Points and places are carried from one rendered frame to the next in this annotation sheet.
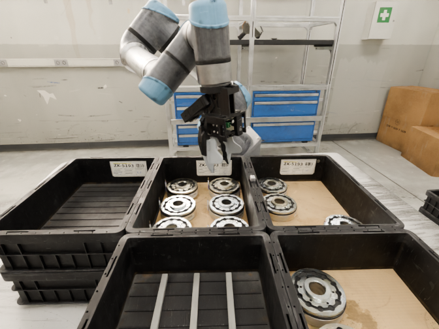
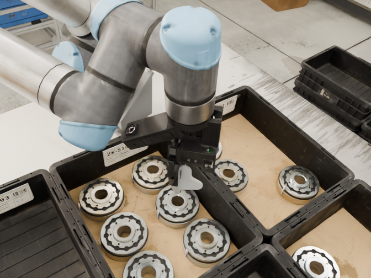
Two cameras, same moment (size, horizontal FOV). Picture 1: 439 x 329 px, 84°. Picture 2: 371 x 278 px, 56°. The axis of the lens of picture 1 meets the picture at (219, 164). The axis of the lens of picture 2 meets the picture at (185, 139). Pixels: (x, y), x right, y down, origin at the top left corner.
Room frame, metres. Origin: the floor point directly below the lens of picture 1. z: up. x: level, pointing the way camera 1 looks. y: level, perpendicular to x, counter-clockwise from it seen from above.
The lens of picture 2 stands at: (0.24, 0.25, 1.56)
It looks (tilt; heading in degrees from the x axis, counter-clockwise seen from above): 47 degrees down; 322
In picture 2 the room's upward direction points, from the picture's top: 6 degrees clockwise
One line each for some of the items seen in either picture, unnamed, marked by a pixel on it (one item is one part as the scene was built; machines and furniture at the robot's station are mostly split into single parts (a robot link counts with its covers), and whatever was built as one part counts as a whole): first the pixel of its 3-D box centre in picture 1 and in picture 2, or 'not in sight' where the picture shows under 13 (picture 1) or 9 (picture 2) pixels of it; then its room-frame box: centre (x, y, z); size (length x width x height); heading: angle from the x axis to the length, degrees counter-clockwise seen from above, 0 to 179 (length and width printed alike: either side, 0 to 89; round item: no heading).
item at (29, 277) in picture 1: (104, 233); not in sight; (0.59, 0.35, 0.76); 0.40 x 0.30 x 0.12; 2
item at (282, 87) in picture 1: (248, 87); not in sight; (2.60, -0.30, 0.91); 1.70 x 0.10 x 0.05; 96
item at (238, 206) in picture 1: (226, 203); (177, 202); (0.60, -0.02, 0.86); 0.10 x 0.10 x 0.01
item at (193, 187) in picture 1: (182, 185); (101, 196); (0.71, 0.12, 0.86); 0.10 x 0.10 x 0.01
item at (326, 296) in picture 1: (317, 288); (316, 268); (0.32, -0.18, 0.86); 0.05 x 0.05 x 0.01
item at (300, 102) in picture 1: (284, 117); not in sight; (2.61, -0.70, 0.60); 0.72 x 0.03 x 0.56; 96
